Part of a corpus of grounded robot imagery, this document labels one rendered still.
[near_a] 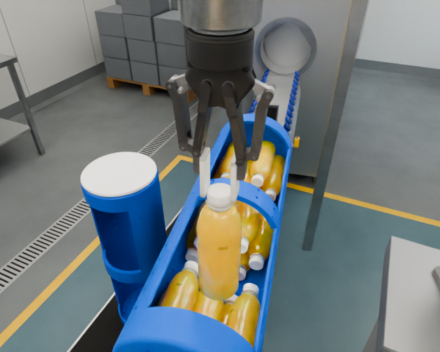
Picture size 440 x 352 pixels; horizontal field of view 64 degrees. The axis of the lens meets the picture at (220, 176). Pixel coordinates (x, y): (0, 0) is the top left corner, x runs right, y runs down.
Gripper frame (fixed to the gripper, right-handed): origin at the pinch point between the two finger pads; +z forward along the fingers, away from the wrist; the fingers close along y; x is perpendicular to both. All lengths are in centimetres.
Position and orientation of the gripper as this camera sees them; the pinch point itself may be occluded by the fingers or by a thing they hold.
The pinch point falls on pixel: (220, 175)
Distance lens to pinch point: 50.3
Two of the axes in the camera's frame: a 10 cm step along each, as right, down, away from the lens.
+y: -9.7, -1.5, 2.0
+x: -2.5, 5.8, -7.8
